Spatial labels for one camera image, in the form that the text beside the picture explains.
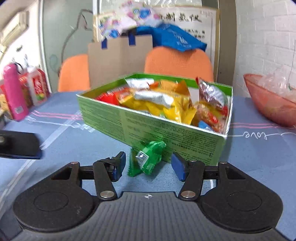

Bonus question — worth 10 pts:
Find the red and white snack packet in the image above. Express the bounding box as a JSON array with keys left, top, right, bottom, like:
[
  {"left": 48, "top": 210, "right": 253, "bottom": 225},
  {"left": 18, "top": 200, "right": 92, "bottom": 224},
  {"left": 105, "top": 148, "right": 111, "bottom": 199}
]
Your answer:
[{"left": 125, "top": 78, "right": 160, "bottom": 91}]

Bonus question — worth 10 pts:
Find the blue snack packet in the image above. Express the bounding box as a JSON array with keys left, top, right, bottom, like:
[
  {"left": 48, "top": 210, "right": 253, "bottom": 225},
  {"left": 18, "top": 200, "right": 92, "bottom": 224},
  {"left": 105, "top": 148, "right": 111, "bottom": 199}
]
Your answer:
[{"left": 198, "top": 120, "right": 214, "bottom": 131}]

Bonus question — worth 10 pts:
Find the floral cloth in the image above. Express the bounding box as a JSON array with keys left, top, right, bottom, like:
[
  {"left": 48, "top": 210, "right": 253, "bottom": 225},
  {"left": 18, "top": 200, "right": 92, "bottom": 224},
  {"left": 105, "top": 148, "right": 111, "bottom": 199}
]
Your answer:
[{"left": 97, "top": 0, "right": 162, "bottom": 40}]

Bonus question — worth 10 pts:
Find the white air conditioner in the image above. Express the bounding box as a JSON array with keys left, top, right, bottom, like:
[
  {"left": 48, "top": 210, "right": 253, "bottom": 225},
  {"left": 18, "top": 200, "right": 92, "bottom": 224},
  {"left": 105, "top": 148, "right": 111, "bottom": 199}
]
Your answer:
[{"left": 0, "top": 10, "right": 30, "bottom": 47}]

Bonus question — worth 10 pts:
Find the clear plastic wrap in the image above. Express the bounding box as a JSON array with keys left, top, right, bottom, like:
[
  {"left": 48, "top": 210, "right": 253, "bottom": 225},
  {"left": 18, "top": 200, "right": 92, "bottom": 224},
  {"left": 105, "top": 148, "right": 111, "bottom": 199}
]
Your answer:
[{"left": 258, "top": 65, "right": 296, "bottom": 98}]

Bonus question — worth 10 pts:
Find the brown paper bag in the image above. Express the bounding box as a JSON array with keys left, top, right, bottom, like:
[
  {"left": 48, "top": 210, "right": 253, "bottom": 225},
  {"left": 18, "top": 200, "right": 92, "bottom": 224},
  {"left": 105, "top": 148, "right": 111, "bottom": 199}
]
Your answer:
[{"left": 87, "top": 34, "right": 153, "bottom": 88}]

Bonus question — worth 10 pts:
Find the orange snack packet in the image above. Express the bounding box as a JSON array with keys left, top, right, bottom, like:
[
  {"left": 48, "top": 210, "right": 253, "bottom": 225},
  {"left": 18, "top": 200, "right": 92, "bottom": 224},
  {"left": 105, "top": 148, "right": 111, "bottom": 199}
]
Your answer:
[{"left": 159, "top": 80, "right": 190, "bottom": 96}]

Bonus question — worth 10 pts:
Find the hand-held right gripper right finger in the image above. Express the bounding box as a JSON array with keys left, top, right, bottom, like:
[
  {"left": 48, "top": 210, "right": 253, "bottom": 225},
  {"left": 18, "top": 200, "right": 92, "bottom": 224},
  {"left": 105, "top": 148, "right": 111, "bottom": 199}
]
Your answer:
[{"left": 171, "top": 152, "right": 246, "bottom": 202}]

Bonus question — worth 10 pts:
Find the blue plastic bag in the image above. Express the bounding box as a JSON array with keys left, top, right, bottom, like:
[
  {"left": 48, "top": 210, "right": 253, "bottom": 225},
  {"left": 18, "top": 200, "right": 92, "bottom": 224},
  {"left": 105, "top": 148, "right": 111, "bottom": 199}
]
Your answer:
[{"left": 136, "top": 23, "right": 207, "bottom": 52}]

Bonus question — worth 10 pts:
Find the clear packet with red label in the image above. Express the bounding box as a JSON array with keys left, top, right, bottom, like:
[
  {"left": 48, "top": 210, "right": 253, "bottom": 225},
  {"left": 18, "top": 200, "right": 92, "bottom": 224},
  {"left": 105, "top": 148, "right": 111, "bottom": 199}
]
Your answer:
[{"left": 193, "top": 102, "right": 228, "bottom": 132}]

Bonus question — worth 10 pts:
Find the yellow snack packet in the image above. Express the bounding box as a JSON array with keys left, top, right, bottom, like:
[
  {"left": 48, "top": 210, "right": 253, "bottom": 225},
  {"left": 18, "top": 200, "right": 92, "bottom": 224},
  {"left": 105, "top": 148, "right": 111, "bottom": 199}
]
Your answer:
[
  {"left": 162, "top": 95, "right": 197, "bottom": 126},
  {"left": 118, "top": 89, "right": 167, "bottom": 116}
]

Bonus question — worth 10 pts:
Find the red carton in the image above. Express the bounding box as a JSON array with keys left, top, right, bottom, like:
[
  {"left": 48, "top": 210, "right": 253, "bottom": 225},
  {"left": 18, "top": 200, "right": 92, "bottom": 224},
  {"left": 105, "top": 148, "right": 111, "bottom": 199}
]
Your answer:
[{"left": 17, "top": 69, "right": 51, "bottom": 108}]

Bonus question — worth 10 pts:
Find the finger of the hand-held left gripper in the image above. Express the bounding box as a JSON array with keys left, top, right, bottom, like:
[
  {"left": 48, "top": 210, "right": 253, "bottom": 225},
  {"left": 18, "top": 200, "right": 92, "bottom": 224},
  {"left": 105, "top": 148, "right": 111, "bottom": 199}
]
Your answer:
[{"left": 0, "top": 130, "right": 42, "bottom": 159}]

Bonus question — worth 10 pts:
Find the pink thermos bottle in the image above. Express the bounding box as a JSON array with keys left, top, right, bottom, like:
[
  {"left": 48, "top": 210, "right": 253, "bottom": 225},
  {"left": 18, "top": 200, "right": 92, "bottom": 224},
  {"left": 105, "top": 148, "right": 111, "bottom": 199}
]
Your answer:
[{"left": 3, "top": 63, "right": 29, "bottom": 121}]

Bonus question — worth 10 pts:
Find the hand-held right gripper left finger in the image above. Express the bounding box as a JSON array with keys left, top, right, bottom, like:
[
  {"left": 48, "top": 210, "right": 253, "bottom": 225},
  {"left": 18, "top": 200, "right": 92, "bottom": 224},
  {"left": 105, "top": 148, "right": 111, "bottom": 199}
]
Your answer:
[{"left": 51, "top": 151, "right": 127, "bottom": 200}]

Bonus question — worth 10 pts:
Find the green snack packet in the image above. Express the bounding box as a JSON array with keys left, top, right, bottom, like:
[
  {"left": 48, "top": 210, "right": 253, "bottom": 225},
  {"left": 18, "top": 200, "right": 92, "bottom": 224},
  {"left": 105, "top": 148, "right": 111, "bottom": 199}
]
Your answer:
[{"left": 128, "top": 140, "right": 167, "bottom": 178}]

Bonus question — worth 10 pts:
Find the pink glass bowl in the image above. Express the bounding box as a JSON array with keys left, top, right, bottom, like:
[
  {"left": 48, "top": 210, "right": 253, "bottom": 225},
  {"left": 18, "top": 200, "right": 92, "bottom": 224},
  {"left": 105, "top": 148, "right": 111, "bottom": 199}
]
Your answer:
[{"left": 243, "top": 74, "right": 296, "bottom": 127}]

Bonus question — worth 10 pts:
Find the green cardboard box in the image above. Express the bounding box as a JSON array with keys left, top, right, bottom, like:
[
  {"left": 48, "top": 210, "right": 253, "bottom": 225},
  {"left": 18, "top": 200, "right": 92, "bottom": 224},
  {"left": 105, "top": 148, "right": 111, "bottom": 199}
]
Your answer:
[{"left": 76, "top": 72, "right": 233, "bottom": 167}]

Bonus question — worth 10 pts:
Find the orange chair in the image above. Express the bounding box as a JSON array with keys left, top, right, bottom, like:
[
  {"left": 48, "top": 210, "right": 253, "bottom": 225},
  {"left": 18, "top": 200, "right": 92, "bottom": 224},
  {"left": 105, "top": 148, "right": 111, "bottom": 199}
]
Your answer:
[
  {"left": 144, "top": 46, "right": 214, "bottom": 82},
  {"left": 57, "top": 54, "right": 91, "bottom": 92}
]

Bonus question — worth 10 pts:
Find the brown snack packet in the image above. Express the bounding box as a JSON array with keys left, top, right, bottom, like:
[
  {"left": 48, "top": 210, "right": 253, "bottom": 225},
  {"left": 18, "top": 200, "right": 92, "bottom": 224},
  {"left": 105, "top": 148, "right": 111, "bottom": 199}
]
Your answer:
[{"left": 198, "top": 77, "right": 229, "bottom": 109}]

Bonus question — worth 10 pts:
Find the blue tablecloth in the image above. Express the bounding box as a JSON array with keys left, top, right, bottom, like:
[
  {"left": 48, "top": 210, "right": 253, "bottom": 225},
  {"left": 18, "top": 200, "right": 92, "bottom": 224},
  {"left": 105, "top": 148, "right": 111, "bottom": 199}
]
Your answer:
[{"left": 0, "top": 90, "right": 296, "bottom": 241}]

